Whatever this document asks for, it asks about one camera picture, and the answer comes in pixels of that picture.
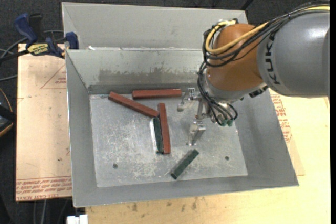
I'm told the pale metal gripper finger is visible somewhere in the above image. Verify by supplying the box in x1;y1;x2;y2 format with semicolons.
176;87;196;113
186;121;207;146

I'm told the red-brown flat block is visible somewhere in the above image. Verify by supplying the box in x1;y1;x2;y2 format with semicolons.
131;88;183;100
108;91;160;118
157;102;172;155

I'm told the grey metal bin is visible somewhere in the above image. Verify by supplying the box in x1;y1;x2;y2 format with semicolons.
61;2;300;208

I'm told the dark green flat block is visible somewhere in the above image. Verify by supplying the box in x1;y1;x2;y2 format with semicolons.
152;116;165;154
170;148;200;180

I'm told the brown cardboard board, red print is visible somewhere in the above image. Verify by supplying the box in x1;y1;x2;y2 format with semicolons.
15;43;306;202

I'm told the black cylinder on white bracket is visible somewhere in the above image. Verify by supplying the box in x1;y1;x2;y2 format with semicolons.
248;86;269;99

